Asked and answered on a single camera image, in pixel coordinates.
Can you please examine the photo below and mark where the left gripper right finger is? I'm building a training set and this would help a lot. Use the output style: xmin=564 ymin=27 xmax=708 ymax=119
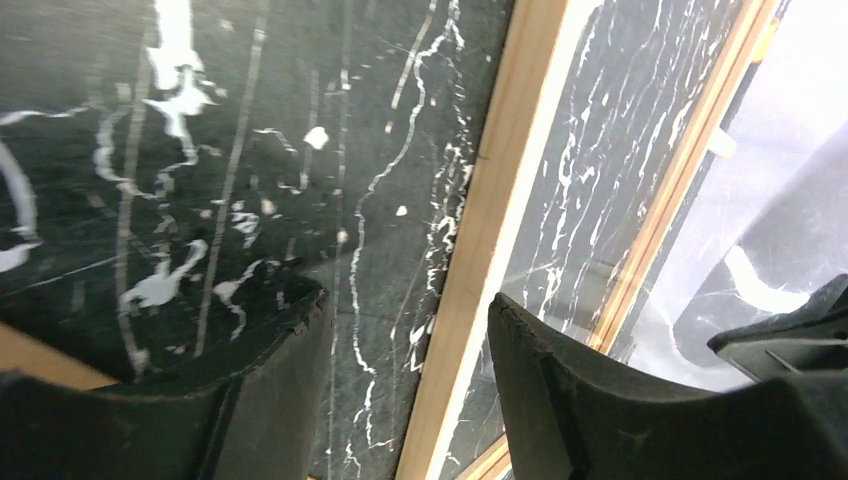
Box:
xmin=488 ymin=294 xmax=847 ymax=479

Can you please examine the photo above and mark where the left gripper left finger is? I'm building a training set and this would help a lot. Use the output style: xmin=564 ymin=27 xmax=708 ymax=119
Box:
xmin=1 ymin=277 xmax=332 ymax=479

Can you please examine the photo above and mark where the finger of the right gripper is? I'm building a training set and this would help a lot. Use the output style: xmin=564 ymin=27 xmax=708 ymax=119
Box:
xmin=707 ymin=274 xmax=847 ymax=381

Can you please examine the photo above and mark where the wooden picture frame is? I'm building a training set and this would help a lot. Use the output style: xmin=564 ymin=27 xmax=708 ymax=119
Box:
xmin=396 ymin=1 xmax=778 ymax=479

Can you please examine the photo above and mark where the brown cardboard backing board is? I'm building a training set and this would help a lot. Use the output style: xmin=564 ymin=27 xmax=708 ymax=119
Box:
xmin=1 ymin=323 xmax=118 ymax=390

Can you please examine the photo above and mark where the grey marker salmon cap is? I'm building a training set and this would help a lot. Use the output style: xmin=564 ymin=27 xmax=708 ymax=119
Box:
xmin=707 ymin=127 xmax=737 ymax=159

